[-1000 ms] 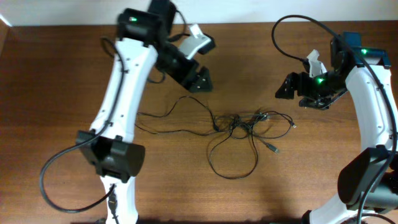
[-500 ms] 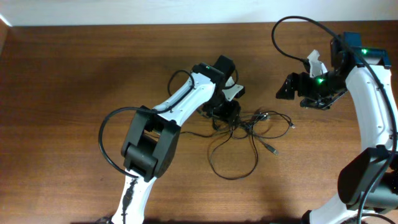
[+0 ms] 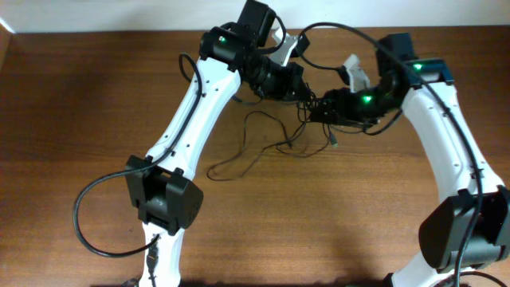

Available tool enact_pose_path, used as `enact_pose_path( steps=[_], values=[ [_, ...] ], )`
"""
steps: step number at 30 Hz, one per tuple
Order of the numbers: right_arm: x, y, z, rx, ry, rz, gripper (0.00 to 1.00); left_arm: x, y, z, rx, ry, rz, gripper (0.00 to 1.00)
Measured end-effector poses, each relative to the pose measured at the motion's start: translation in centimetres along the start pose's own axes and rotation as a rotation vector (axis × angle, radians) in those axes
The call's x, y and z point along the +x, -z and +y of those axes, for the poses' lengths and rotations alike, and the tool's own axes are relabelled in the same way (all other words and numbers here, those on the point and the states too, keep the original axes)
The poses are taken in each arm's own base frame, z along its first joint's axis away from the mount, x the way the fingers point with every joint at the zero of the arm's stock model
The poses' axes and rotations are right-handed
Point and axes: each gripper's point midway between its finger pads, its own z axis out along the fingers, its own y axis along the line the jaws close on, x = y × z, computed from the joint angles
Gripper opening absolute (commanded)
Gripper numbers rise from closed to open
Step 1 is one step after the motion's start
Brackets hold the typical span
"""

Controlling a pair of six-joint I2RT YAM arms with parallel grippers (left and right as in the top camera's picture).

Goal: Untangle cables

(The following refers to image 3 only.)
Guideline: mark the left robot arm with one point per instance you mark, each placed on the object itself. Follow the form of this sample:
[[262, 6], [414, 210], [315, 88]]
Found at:
[[161, 185]]

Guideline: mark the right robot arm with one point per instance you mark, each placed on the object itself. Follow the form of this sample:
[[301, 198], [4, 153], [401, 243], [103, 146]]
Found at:
[[469, 229]]

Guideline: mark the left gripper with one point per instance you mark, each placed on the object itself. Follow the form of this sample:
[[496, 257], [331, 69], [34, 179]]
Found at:
[[297, 78]]

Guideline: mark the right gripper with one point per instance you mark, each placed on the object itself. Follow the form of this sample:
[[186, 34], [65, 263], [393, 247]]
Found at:
[[336, 96]]

